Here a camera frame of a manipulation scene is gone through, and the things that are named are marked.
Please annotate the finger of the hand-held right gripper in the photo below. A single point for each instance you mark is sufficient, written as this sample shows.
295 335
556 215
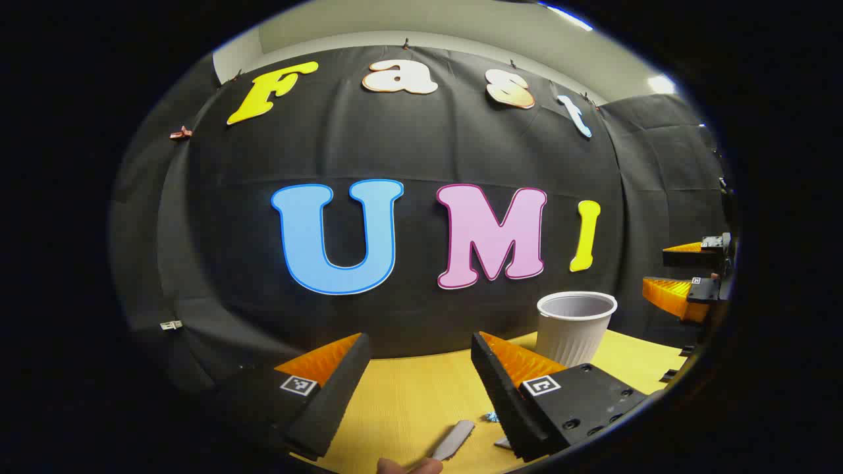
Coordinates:
678 296
685 257

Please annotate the black backdrop cloth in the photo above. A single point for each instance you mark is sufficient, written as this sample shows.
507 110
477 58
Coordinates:
408 138

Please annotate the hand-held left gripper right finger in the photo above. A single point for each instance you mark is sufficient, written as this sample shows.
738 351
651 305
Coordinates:
507 408

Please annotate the orange backdrop clip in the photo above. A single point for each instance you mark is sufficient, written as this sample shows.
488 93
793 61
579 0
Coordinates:
180 133

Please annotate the yellow wooden desktop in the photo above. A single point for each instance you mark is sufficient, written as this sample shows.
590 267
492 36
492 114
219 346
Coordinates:
408 401

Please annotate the white backdrop clip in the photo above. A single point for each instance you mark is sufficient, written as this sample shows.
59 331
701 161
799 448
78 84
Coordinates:
171 324

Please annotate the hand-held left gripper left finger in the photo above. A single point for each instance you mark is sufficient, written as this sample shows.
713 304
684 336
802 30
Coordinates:
336 401

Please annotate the ceiling light panel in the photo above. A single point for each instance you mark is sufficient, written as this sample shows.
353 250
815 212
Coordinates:
660 83

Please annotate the small grey broom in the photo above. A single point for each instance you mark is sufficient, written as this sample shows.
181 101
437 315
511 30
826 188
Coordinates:
454 440

